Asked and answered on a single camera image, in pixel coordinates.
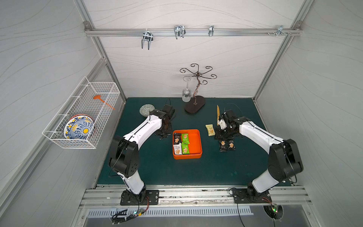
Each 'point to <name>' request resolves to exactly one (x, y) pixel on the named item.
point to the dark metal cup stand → (197, 102)
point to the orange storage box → (195, 145)
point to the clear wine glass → (186, 93)
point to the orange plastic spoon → (99, 97)
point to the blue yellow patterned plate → (82, 126)
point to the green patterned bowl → (144, 109)
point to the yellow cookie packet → (210, 129)
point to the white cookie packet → (177, 149)
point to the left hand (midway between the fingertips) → (166, 132)
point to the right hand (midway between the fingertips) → (217, 136)
